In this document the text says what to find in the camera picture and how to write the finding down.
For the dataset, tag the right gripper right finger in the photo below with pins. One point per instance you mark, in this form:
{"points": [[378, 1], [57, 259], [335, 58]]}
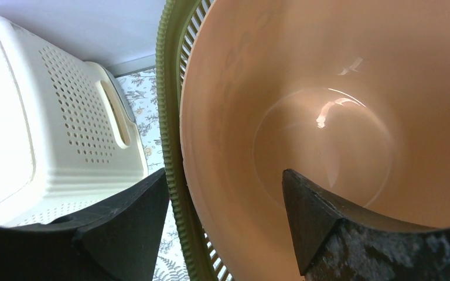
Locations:
{"points": [[336, 239]]}

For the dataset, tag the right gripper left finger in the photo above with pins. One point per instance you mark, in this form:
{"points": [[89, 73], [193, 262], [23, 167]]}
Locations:
{"points": [[115, 239]]}

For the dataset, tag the cream perforated basket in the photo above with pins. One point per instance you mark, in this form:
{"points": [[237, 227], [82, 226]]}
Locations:
{"points": [[68, 138]]}

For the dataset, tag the orange bucket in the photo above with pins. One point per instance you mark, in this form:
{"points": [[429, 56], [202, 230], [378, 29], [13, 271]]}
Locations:
{"points": [[354, 95]]}

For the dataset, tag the green mesh waste bin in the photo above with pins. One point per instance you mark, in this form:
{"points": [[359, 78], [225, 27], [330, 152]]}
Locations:
{"points": [[178, 27]]}

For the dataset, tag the floral patterned mat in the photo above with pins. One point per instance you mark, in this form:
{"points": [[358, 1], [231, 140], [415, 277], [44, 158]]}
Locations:
{"points": [[140, 91]]}

